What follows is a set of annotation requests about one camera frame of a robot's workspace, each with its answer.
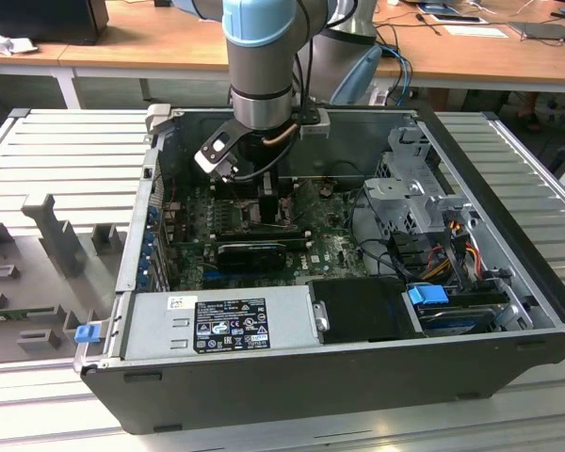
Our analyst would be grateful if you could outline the CPU socket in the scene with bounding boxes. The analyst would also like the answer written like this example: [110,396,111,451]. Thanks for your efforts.
[237,196,297,231]

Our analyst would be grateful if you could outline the black RAM slot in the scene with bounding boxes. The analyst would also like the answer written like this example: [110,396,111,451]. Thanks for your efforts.
[212,228,308,240]
[215,234,313,250]

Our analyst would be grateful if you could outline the black RAM stick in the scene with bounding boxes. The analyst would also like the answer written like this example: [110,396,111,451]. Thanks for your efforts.
[215,177,297,190]

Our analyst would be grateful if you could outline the black graphics card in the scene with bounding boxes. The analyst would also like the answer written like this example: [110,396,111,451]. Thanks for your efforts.
[215,241,287,274]

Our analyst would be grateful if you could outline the green motherboard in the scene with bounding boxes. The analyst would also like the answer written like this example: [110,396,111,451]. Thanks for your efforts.
[162,178,373,291]

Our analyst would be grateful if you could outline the silver metal drive cage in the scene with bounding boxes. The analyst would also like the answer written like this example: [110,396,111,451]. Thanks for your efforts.
[361,124,482,247]

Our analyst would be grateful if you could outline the black plastic shroud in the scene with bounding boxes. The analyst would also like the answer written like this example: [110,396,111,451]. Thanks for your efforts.
[306,277,428,345]

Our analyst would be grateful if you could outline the grey power supply black label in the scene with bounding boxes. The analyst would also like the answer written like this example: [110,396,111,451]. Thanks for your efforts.
[121,285,322,362]

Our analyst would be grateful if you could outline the hard disk in blue carrier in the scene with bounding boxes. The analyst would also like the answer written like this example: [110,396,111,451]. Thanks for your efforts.
[406,283,496,337]

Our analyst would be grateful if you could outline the black open PC case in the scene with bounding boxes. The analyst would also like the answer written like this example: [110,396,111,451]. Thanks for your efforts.
[73,104,565,437]

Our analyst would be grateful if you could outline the blue plastic case latch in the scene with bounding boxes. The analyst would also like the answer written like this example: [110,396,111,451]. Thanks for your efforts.
[74,324,101,345]

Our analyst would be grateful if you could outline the grey parts rack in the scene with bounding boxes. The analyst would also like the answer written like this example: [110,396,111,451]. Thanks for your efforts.
[0,192,133,366]

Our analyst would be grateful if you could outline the dark phone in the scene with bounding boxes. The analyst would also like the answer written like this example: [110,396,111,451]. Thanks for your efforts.
[428,13,482,24]

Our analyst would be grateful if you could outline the long white paper sheet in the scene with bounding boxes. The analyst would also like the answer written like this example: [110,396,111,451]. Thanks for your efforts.
[444,24,509,40]

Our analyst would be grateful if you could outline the seated person's legs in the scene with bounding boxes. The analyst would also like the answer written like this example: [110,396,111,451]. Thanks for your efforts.
[516,91,565,136]

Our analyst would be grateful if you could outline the green RAM stick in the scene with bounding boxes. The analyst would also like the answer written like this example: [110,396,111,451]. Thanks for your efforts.
[0,308,57,324]

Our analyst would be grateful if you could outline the large black box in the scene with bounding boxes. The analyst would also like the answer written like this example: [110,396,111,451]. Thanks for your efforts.
[0,0,110,46]

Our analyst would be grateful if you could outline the crumpled white paper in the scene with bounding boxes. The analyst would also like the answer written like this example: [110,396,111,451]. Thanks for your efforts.
[0,25,40,57]

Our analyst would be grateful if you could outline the black flat tablet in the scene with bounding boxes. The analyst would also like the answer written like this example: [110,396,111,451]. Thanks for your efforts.
[507,20,565,44]

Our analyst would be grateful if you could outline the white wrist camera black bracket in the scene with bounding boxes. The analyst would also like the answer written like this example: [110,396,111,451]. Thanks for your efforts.
[193,120,247,183]

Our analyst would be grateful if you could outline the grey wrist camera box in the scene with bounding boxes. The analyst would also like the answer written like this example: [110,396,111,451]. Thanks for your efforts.
[298,108,332,140]

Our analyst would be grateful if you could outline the blue cable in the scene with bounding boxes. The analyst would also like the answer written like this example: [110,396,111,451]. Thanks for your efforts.
[379,43,414,106]

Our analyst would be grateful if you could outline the wooden desk white frame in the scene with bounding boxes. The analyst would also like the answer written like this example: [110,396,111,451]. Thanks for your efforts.
[0,18,109,110]
[58,0,565,110]

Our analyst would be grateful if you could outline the orange yellow wire bundle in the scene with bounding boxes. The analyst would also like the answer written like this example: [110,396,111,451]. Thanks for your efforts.
[423,220,482,283]

